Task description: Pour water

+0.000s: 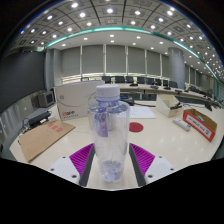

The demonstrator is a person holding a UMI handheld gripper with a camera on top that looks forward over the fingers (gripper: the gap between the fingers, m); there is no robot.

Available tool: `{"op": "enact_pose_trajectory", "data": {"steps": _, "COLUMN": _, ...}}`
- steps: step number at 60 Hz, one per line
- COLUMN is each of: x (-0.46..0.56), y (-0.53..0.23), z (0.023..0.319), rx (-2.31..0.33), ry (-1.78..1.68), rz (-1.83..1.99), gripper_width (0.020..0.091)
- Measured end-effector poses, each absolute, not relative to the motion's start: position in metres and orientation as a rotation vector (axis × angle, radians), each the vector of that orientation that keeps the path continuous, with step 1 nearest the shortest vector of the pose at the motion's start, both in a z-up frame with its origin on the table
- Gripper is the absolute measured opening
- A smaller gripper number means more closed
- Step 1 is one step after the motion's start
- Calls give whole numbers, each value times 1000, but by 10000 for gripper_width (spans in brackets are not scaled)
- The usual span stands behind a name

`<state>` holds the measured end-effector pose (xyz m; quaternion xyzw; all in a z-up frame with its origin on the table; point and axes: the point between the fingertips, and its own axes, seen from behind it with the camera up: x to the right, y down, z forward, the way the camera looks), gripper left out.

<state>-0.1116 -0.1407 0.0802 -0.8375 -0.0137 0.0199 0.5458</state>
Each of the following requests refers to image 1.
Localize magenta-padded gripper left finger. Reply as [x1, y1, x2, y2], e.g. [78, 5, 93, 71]
[48, 143, 97, 187]

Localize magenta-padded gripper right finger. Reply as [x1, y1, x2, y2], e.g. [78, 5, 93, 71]
[128, 143, 176, 188]

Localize clear plastic water bottle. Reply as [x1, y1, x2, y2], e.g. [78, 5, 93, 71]
[87, 83, 131, 183]

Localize flat round red coaster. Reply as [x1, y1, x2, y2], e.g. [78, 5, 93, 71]
[128, 121, 145, 133]

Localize flat brown cardboard piece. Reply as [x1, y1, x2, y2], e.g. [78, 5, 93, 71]
[18, 119, 77, 163]

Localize white printed paper sheet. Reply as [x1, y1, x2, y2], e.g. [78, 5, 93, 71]
[129, 105, 157, 120]

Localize white rectangular remote control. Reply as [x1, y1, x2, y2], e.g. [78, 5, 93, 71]
[172, 116, 192, 132]

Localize small beige open box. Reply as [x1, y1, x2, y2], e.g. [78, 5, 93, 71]
[155, 94, 185, 118]

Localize black box-shaped device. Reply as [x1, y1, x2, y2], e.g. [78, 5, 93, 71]
[27, 110, 52, 129]

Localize black desk telephone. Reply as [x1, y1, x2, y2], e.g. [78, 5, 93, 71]
[120, 94, 135, 107]

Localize white paper ream box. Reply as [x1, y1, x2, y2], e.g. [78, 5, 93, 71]
[54, 79, 105, 122]

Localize cardboard box with red label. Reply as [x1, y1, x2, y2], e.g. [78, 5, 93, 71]
[182, 108, 218, 143]

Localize old grey monitor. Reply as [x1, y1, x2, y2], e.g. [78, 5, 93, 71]
[35, 90, 56, 108]

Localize black desk microphone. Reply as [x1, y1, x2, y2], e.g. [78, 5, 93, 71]
[204, 101, 214, 112]

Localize round ceiling lights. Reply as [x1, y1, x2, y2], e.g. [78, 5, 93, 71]
[19, 1, 223, 73]

